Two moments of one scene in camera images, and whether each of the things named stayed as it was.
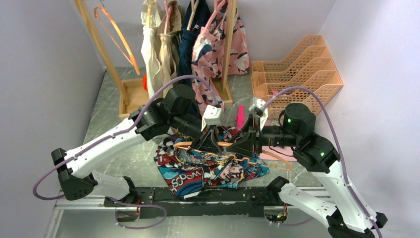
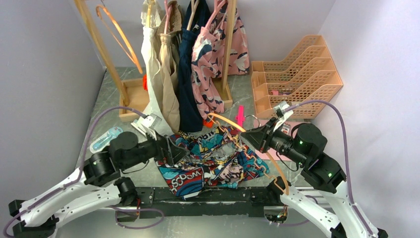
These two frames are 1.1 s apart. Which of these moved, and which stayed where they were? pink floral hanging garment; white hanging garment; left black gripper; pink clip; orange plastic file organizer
Moved: left black gripper
Stayed: pink floral hanging garment; pink clip; orange plastic file organizer; white hanging garment
